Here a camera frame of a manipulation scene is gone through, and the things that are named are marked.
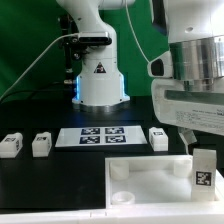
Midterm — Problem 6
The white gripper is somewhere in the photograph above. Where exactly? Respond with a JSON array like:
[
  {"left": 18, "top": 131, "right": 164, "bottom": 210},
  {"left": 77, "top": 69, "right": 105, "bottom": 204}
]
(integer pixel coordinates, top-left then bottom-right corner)
[{"left": 151, "top": 79, "right": 224, "bottom": 154}]

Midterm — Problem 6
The white square tabletop part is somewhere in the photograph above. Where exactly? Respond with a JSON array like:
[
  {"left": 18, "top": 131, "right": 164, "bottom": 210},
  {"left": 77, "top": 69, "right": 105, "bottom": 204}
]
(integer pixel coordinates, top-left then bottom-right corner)
[{"left": 105, "top": 155, "right": 224, "bottom": 214}]

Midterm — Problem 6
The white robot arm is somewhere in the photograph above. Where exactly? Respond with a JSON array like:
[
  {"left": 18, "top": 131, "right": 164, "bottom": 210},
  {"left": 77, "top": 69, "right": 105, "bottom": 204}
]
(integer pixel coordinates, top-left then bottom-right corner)
[{"left": 56, "top": 0, "right": 224, "bottom": 143}]

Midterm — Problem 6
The white front edge strip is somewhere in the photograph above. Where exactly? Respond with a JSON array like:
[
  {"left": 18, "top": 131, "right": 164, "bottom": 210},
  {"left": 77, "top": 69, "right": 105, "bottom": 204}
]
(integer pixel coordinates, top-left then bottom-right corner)
[{"left": 0, "top": 203, "right": 224, "bottom": 224}]

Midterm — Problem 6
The white tag sheet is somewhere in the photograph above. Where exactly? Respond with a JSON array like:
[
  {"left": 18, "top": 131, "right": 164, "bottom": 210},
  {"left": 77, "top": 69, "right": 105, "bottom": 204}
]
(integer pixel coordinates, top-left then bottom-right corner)
[{"left": 56, "top": 126, "right": 147, "bottom": 147}]

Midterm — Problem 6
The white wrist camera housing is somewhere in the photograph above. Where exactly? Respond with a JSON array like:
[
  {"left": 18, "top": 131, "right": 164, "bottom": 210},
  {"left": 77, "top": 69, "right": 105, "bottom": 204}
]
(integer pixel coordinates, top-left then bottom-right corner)
[{"left": 147, "top": 51, "right": 173, "bottom": 78}]

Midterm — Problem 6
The black camera on stand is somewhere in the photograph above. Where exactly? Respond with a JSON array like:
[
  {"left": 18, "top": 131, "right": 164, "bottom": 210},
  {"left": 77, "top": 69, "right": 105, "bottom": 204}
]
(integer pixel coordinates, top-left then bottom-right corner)
[{"left": 78, "top": 32, "right": 112, "bottom": 46}]

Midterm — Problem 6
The black camera stand pole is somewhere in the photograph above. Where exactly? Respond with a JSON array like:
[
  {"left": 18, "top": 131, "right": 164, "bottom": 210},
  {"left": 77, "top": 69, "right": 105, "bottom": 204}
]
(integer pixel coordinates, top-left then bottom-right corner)
[{"left": 58, "top": 14, "right": 78, "bottom": 97}]

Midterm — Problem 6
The black cable on table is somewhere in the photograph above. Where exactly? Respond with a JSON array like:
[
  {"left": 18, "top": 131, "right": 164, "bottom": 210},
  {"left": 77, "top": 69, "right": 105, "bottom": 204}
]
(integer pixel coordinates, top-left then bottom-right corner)
[{"left": 0, "top": 81, "right": 75, "bottom": 105}]

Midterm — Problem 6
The white camera cable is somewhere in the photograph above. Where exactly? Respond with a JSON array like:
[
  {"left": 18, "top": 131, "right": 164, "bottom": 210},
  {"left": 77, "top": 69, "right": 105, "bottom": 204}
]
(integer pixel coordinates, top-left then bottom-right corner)
[{"left": 0, "top": 32, "right": 80, "bottom": 101}]

